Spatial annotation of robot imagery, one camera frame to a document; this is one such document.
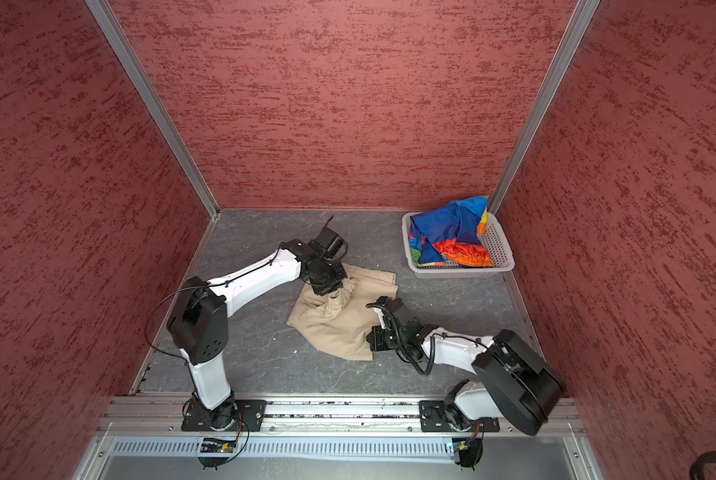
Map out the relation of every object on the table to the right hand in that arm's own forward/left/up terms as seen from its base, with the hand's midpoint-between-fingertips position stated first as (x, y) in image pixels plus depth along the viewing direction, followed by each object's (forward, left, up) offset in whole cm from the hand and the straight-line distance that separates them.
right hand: (365, 345), depth 86 cm
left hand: (+13, +6, +9) cm, 17 cm away
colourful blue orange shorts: (+32, -29, +12) cm, 45 cm away
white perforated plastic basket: (+35, -47, +6) cm, 59 cm away
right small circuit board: (-25, -23, -2) cm, 34 cm away
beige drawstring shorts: (+5, +7, +6) cm, 11 cm away
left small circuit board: (-23, +39, -3) cm, 45 cm away
